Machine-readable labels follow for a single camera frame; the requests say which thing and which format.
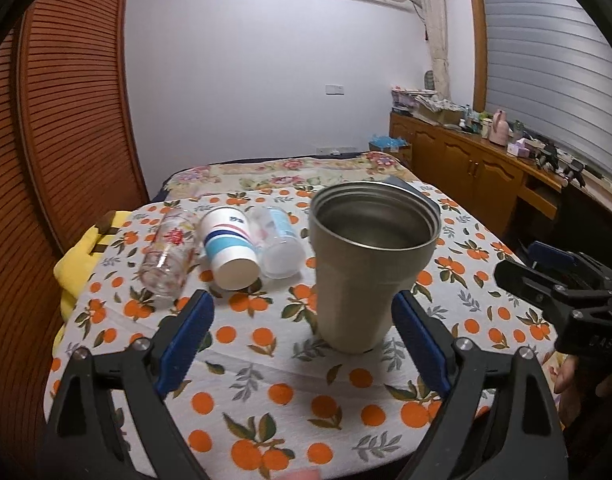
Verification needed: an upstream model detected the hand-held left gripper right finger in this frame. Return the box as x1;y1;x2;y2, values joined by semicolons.
391;289;569;480

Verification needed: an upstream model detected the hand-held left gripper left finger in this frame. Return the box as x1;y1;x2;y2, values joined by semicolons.
36;289;215;480

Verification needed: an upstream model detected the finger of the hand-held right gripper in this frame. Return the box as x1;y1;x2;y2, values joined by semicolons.
494;259;581;318
528;241;594;281

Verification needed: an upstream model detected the stainless steel tumbler cup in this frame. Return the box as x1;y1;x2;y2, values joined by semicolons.
308;182;443;354

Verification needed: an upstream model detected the clear glass cup red print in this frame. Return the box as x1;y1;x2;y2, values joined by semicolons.
137;208;203;307

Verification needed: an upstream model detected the white blue-striped paper cup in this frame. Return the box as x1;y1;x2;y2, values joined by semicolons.
200;206;262;291

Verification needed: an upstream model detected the clear plastic cup blue label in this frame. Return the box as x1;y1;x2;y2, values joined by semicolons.
249;205;303;280

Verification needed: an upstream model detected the person's right hand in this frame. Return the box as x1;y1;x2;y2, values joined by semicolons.
554;355;581;431

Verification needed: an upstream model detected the orange fruit print tablecloth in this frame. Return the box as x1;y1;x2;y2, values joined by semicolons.
42;184;569;480

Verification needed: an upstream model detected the wooden cabinet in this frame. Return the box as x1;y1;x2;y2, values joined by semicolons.
389;111;612;243

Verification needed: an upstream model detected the yellow plush toy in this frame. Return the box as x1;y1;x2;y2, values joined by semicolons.
52;210;138;343

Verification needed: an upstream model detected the pink jug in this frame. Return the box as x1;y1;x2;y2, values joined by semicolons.
490;108;512;146

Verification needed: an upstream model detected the pile of blue items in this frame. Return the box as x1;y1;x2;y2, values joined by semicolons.
367;132;413;155

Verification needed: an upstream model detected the floral blanket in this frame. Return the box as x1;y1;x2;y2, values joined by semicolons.
162;151;417;197

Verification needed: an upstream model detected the grey window blind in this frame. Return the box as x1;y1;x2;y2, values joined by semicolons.
478;0;612;173

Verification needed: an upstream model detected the pile of papers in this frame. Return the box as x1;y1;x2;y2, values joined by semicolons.
391;86;469;127

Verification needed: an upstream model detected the wooden louvered door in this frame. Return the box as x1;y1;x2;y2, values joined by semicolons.
0;0;151;466

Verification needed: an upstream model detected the wrapped air conditioner pipe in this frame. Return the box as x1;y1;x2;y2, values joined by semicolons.
417;0;453;102

